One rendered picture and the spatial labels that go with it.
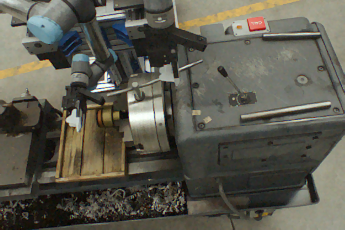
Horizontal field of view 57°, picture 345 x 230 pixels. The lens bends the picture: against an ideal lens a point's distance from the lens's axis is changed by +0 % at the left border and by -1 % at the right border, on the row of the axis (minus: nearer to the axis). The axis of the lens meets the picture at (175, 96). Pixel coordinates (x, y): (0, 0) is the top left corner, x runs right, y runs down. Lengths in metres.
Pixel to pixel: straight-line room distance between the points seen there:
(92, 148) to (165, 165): 0.34
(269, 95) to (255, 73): 0.10
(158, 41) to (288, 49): 0.52
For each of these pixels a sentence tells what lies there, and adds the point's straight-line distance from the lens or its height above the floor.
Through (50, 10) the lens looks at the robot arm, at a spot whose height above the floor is 1.44.
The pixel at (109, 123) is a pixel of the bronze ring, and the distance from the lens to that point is 1.27.
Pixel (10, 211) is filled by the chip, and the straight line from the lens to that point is 1.97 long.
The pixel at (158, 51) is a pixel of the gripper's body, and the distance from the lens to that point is 0.89.
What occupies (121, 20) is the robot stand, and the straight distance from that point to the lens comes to 1.67.
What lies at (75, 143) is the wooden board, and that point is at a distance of 1.54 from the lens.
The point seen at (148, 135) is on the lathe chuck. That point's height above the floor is 1.16.
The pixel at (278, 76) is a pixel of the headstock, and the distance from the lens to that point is 1.14.
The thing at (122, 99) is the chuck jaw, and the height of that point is 1.15.
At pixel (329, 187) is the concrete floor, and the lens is 2.38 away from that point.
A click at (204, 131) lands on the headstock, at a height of 1.25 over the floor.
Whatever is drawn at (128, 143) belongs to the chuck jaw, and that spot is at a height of 1.11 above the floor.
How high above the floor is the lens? 2.18
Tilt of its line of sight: 58 degrees down
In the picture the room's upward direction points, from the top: 12 degrees counter-clockwise
